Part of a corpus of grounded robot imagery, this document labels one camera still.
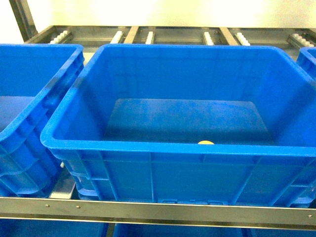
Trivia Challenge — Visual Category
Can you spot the blue lower left crate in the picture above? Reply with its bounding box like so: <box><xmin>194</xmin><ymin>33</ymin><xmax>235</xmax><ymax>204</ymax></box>
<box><xmin>0</xmin><ymin>219</ymin><xmax>108</xmax><ymax>237</ymax></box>

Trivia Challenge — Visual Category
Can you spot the metal shelf front rail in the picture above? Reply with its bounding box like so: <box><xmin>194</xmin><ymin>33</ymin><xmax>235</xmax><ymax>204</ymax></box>
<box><xmin>0</xmin><ymin>197</ymin><xmax>316</xmax><ymax>231</ymax></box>

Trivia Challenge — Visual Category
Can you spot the yellow mushroom push button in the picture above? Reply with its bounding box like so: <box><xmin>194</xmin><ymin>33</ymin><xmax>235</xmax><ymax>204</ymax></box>
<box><xmin>198</xmin><ymin>140</ymin><xmax>214</xmax><ymax>145</ymax></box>

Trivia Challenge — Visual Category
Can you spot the blue lower centre crate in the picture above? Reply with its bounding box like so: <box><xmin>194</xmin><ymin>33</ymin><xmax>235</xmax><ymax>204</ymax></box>
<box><xmin>113</xmin><ymin>224</ymin><xmax>247</xmax><ymax>237</ymax></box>

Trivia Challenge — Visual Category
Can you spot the large blue centre crate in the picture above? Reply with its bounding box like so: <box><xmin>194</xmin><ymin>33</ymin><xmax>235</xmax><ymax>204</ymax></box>
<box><xmin>40</xmin><ymin>44</ymin><xmax>316</xmax><ymax>207</ymax></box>

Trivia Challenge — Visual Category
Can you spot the blue right crate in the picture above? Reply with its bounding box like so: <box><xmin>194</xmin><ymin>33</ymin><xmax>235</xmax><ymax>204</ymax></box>
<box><xmin>296</xmin><ymin>47</ymin><xmax>316</xmax><ymax>80</ymax></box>

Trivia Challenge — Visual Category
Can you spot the metal roller rack frame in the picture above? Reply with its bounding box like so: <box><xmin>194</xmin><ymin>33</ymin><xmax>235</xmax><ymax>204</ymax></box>
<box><xmin>9</xmin><ymin>0</ymin><xmax>316</xmax><ymax>56</ymax></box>

